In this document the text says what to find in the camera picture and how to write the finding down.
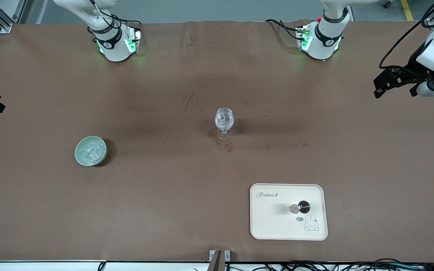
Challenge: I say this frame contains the aluminium profile frame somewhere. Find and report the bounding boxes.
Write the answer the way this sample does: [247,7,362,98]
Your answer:
[0,0,37,33]

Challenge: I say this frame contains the brown liquid puddle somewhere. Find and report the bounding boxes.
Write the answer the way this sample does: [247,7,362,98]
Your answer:
[208,128,236,153]

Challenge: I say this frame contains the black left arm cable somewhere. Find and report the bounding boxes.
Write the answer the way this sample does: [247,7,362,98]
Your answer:
[379,0,434,70]

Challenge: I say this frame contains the metal table edge bracket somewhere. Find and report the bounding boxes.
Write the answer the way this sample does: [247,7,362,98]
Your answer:
[209,250,231,271]

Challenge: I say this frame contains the black left base cable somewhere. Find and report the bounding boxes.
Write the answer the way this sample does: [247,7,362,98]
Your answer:
[265,19,304,40]

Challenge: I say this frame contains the black right base cable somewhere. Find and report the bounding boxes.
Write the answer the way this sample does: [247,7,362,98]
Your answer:
[87,0,143,32]

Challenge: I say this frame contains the cream tray with rabbit print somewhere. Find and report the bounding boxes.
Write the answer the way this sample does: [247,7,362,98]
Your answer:
[250,183,328,241]

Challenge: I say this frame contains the clear stemmed wine glass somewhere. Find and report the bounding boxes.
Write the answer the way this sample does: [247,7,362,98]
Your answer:
[214,107,235,141]

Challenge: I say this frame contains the pale green bowl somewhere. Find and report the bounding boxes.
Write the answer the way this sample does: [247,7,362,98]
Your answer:
[75,136,108,167]

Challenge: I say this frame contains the black base cable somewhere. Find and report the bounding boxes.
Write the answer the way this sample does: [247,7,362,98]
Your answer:
[265,19,304,40]
[87,0,143,32]

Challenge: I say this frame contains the black cable bundle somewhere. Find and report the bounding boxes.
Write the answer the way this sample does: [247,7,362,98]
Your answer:
[225,258,434,271]

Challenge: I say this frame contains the clear ice cubes pile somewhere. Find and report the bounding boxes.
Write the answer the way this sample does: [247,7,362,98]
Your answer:
[79,141,104,164]

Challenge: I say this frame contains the steel double jigger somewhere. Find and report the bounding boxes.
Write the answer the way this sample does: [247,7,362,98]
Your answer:
[289,200,311,215]

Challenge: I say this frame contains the brown table cover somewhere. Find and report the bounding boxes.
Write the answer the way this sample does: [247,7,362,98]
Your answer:
[0,21,434,263]

